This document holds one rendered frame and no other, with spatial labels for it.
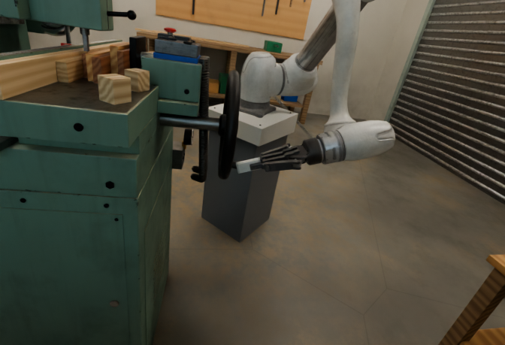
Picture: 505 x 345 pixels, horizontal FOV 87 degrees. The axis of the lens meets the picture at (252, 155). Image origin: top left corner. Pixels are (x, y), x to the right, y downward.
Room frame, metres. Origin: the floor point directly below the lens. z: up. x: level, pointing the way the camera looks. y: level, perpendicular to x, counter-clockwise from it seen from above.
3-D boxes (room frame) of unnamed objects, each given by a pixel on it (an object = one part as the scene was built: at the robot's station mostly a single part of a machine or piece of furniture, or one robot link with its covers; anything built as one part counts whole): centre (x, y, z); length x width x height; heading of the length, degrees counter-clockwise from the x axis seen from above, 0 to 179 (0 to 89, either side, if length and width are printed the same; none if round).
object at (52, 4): (0.63, 0.43, 1.03); 0.14 x 0.07 x 0.09; 100
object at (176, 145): (0.91, 0.32, 0.58); 0.12 x 0.08 x 0.08; 100
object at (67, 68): (0.78, 0.44, 0.92); 0.54 x 0.02 x 0.04; 10
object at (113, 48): (0.70, 0.35, 0.94); 0.19 x 0.02 x 0.07; 10
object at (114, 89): (0.46, 0.26, 0.92); 0.04 x 0.04 x 0.04; 69
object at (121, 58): (0.69, 0.34, 0.93); 0.20 x 0.01 x 0.07; 10
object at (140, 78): (0.56, 0.26, 0.92); 0.04 x 0.03 x 0.04; 166
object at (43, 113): (0.69, 0.31, 0.87); 0.61 x 0.30 x 0.06; 10
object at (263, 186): (1.34, 0.04, 0.30); 0.30 x 0.30 x 0.60; 58
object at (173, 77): (0.70, 0.23, 0.91); 0.15 x 0.14 x 0.09; 10
